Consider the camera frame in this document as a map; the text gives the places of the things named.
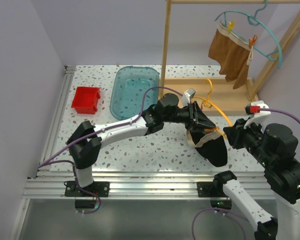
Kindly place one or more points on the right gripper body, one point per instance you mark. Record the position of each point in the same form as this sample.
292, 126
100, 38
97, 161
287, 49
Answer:
250, 137

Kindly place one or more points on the teal plastic hanger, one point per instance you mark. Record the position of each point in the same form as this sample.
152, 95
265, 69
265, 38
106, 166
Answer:
254, 23

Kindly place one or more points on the yellow clothespin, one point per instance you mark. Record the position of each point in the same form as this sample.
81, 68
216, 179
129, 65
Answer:
231, 25

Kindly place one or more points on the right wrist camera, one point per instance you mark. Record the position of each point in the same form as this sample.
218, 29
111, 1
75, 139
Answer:
257, 111

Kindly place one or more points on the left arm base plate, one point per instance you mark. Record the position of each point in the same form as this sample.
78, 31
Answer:
100, 188

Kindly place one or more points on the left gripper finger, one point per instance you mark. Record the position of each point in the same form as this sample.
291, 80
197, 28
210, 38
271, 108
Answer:
197, 129
203, 120

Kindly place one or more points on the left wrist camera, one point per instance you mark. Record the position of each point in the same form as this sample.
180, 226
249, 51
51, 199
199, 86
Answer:
187, 97

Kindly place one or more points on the teal transparent plastic tub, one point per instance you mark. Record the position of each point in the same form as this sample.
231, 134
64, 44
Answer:
129, 87

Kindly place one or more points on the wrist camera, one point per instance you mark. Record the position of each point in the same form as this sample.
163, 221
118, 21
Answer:
257, 111
187, 97

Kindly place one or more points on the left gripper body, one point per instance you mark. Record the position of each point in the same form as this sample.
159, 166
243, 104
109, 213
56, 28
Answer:
191, 114

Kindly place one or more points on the brown underwear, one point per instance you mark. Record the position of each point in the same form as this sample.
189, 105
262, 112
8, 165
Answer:
233, 54

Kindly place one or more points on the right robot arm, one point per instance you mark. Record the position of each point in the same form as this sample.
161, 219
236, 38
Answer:
274, 149

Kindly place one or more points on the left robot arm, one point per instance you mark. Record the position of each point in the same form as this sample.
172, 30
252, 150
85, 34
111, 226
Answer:
85, 143

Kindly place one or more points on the orange clothespin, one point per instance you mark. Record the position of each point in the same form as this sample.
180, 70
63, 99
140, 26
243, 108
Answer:
214, 129
252, 41

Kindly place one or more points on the red plastic bin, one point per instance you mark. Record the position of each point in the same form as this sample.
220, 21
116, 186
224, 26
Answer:
86, 99

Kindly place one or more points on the wooden clothes rack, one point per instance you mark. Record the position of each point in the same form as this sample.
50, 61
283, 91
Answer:
215, 91

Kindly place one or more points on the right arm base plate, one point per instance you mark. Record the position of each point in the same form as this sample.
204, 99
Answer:
206, 189

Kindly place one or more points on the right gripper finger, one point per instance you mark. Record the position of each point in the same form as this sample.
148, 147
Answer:
232, 131
233, 140

